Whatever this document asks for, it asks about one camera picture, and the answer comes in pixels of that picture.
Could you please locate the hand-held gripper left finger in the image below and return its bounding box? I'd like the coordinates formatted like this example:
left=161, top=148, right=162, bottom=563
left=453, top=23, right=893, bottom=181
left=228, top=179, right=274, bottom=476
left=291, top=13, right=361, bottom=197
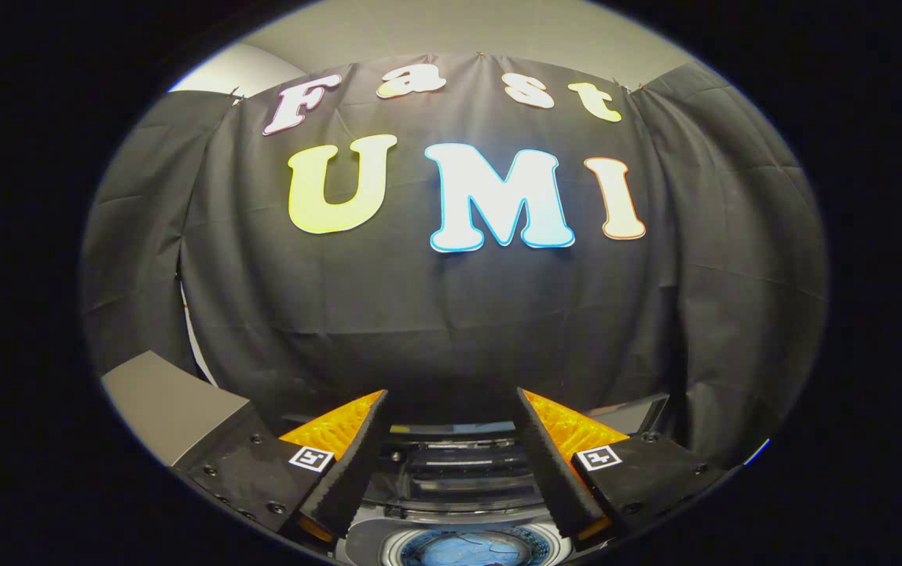
left=172, top=389, right=391, bottom=543

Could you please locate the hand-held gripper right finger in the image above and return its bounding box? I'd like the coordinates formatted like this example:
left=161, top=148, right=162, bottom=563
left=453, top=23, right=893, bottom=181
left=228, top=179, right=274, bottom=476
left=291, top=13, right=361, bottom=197
left=515, top=388, right=743, bottom=543

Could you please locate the light blue polo shirt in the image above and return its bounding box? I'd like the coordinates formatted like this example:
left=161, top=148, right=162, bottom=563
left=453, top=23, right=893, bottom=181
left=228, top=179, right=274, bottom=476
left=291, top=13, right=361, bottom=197
left=404, top=531, right=529, bottom=566

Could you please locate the dark cabinet with beige front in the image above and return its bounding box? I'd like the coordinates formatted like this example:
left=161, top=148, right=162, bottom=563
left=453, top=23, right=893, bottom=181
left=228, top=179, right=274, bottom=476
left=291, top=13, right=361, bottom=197
left=101, top=351, right=254, bottom=470

